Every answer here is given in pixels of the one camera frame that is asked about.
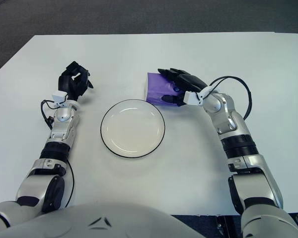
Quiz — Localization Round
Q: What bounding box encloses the grey robot torso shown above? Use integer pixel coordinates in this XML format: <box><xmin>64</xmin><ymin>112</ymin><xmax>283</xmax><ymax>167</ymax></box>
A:
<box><xmin>4</xmin><ymin>201</ymin><xmax>243</xmax><ymax>238</ymax></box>

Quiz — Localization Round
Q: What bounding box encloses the purple tissue paper pack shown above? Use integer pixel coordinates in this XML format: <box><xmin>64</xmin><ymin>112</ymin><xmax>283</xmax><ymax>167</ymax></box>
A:
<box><xmin>144</xmin><ymin>71</ymin><xmax>187</xmax><ymax>107</ymax></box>

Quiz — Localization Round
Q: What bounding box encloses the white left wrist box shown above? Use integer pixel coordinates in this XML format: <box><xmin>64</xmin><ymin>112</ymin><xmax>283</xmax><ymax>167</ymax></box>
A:
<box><xmin>52</xmin><ymin>91</ymin><xmax>68</xmax><ymax>108</ymax></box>

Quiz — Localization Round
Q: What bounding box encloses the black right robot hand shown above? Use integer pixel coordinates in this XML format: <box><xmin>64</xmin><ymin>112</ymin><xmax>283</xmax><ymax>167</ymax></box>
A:
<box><xmin>157</xmin><ymin>67</ymin><xmax>208</xmax><ymax>108</ymax></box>

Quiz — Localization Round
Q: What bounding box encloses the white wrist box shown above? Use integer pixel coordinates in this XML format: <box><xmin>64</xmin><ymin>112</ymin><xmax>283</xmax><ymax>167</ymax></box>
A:
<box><xmin>52</xmin><ymin>91</ymin><xmax>68</xmax><ymax>108</ymax></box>
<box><xmin>183</xmin><ymin>85</ymin><xmax>209</xmax><ymax>106</ymax></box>

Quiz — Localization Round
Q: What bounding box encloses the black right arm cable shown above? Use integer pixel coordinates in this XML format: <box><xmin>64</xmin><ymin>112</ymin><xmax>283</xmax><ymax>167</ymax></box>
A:
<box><xmin>206</xmin><ymin>75</ymin><xmax>253</xmax><ymax>120</ymax></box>

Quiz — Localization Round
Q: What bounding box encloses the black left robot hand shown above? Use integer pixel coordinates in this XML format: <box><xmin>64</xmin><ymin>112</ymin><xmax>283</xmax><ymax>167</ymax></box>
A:
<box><xmin>58</xmin><ymin>60</ymin><xmax>94</xmax><ymax>101</ymax></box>

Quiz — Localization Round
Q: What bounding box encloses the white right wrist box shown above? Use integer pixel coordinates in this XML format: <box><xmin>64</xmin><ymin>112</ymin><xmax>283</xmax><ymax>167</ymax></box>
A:
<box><xmin>183</xmin><ymin>85</ymin><xmax>209</xmax><ymax>106</ymax></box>

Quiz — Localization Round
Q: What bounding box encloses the white plate with black rim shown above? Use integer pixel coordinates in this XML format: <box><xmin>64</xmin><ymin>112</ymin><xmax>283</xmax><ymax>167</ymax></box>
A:
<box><xmin>100</xmin><ymin>99</ymin><xmax>167</xmax><ymax>159</ymax></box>

